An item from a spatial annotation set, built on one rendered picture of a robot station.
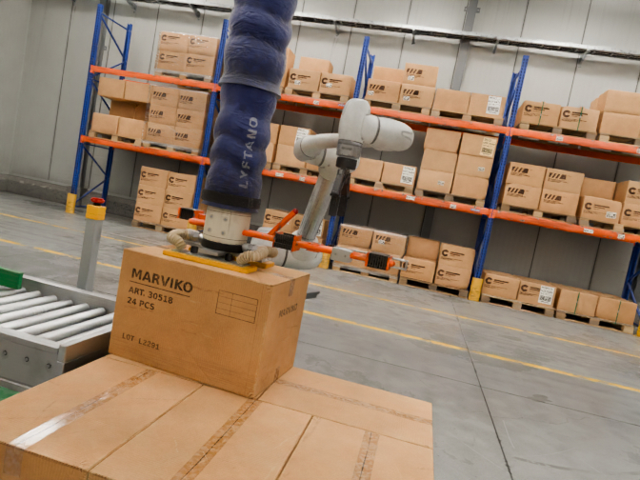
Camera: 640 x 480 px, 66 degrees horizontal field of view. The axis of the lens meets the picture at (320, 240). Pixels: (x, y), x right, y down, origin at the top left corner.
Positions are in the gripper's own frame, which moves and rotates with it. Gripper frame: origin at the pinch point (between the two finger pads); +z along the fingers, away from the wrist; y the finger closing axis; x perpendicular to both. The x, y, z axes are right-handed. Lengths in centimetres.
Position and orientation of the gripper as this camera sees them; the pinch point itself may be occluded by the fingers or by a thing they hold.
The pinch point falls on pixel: (336, 212)
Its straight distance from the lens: 180.7
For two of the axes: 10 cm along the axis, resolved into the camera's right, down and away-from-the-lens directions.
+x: 9.5, 2.0, -2.3
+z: -1.8, 9.8, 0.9
